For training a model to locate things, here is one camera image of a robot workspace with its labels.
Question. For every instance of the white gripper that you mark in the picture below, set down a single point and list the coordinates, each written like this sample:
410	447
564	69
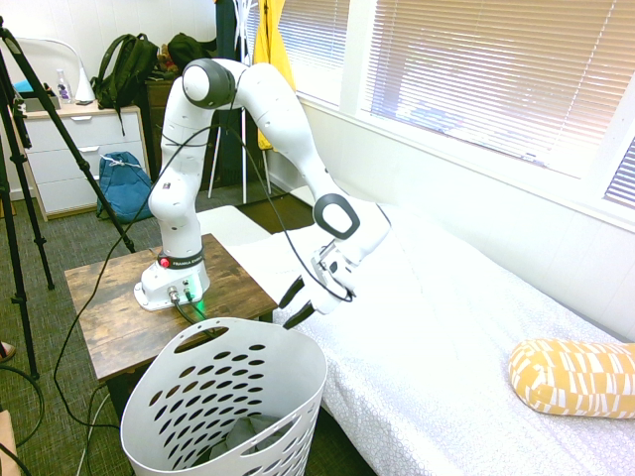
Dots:
328	298

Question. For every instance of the dark grey shirt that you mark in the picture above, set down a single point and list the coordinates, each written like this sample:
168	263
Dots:
258	429

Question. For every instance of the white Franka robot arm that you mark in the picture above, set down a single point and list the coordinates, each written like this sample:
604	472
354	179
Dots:
173	198

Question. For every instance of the white perforated laundry basket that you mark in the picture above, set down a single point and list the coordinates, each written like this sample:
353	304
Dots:
278	357

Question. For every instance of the dark clothes in basket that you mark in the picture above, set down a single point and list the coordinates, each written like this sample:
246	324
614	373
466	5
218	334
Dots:
213	456

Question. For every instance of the dark olive bag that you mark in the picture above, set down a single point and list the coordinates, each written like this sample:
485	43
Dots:
188	47

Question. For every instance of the cream bench cushion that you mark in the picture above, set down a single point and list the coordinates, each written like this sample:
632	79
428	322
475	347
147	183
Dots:
233	223

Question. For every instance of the white low ledge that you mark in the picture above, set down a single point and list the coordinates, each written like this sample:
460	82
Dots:
347	188

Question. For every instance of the white coat rack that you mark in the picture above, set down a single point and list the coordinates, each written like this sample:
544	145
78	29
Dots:
244	168

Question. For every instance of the dark wooden cabinet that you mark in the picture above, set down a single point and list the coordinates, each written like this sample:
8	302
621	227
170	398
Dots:
230	154

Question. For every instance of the white dotted duvet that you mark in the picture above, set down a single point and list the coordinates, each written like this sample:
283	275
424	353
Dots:
446	372

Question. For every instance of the rustic wooden side table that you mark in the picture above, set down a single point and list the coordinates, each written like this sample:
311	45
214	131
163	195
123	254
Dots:
114	317

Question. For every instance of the narrow white window blinds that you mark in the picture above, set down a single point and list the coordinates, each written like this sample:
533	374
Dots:
312	49

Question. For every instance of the yellow hanging jacket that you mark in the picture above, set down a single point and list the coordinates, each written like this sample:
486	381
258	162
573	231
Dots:
273	39

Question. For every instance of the white drawer dresser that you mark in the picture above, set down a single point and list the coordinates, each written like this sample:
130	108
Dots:
54	168

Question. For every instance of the brown stuffed toy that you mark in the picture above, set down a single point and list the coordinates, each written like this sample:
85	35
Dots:
165	59

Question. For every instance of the yellow patterned bolster pillow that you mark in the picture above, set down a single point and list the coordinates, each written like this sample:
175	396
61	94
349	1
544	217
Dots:
570	377

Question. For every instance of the dark hanging coat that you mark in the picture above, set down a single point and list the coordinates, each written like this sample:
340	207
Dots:
228	25

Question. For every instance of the black backpack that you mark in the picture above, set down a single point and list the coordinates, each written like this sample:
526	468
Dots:
124	69

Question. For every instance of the white desk lamp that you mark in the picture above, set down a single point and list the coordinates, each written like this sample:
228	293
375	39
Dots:
84	86

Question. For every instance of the large white window blinds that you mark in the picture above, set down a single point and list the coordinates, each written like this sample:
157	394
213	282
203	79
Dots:
496	74

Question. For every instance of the clear plastic bottle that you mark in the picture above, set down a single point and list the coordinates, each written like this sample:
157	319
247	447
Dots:
63	91

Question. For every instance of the brown cardboard box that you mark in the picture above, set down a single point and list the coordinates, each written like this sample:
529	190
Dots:
7	441

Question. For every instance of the grey storage box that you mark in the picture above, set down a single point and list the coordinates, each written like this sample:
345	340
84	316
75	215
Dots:
39	105

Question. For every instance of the teal flat item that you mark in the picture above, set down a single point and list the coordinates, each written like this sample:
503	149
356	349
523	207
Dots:
24	88

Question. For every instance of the small white window blinds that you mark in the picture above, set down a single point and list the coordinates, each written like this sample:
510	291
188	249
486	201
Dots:
622	178

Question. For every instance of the black camera tripod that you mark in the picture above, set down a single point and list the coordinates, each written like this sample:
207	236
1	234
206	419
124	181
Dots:
62	130

